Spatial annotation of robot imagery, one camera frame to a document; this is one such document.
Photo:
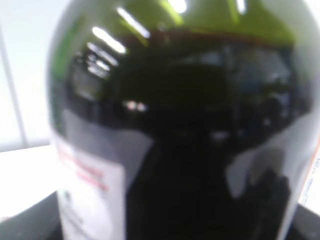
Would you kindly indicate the dark red wine bottle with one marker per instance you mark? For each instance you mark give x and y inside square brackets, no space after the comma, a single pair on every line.
[183,119]

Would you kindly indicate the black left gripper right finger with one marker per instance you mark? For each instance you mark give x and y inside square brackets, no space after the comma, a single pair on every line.
[305,225]

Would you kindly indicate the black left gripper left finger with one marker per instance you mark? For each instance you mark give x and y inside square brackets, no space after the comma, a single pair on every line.
[39,222]

